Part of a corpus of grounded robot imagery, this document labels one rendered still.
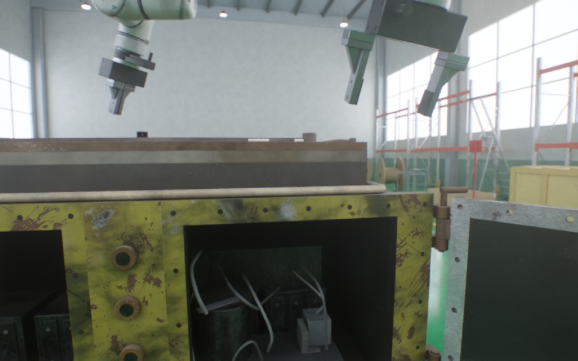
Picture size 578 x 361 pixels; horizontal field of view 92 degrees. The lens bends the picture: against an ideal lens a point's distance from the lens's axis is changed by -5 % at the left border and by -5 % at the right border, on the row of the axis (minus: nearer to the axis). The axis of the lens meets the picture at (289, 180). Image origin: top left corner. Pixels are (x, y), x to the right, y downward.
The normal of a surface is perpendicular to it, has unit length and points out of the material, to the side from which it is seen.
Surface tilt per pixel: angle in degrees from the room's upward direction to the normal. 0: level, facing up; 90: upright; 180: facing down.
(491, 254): 90
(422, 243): 90
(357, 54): 114
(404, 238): 90
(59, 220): 90
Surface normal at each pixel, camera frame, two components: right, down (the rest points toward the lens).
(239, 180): 0.17, 0.08
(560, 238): -0.77, 0.06
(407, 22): 0.13, 0.47
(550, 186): -0.99, 0.02
